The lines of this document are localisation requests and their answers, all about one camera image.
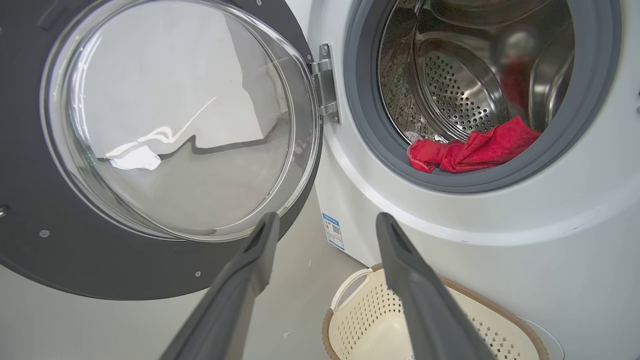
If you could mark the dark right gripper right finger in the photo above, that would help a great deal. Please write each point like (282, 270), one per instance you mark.
(425, 310)

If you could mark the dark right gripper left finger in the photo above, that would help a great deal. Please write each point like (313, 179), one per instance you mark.
(235, 300)

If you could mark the red garment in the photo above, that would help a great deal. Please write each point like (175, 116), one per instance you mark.
(480, 147)

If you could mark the black round glass washer door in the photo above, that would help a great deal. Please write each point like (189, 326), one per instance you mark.
(30, 225)

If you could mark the cream basket with brown rim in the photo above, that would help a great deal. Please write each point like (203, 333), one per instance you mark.
(360, 325)

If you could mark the white front-load washing machine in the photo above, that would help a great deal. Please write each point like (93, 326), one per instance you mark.
(500, 250)

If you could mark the perforated steel washer drum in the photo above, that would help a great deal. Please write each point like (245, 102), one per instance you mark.
(450, 85)

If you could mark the silver metal door hinge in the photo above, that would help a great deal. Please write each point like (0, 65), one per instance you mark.
(326, 85)

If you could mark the blue energy label sticker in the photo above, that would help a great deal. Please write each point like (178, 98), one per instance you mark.
(333, 231)

